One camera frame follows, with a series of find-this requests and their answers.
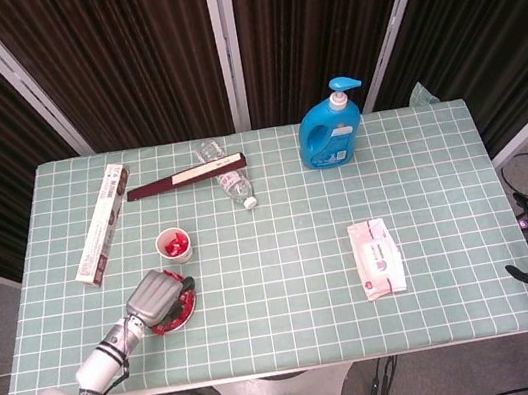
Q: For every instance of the dark red folded fan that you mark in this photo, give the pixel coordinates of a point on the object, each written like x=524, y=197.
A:
x=189, y=175

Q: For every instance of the round steel plate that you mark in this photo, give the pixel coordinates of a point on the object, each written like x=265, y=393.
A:
x=193, y=313

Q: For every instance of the blue detergent pump bottle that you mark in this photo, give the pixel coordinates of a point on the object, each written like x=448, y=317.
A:
x=330, y=140

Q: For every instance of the green checked tablecloth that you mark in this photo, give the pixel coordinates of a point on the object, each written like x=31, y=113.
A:
x=279, y=256

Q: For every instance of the clear plastic water bottle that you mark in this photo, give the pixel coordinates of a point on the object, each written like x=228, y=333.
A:
x=237, y=189

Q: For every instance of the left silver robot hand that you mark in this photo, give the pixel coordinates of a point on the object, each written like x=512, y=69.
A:
x=154, y=297

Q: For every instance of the white table frame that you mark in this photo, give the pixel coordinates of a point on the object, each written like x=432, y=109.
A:
x=224, y=380

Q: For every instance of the pink wet wipes pack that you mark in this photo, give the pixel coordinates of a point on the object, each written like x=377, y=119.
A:
x=376, y=260

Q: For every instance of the white paper cup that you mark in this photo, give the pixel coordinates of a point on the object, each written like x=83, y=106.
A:
x=185, y=257

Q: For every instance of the long baking paper box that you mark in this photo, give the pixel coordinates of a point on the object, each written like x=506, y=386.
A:
x=104, y=214

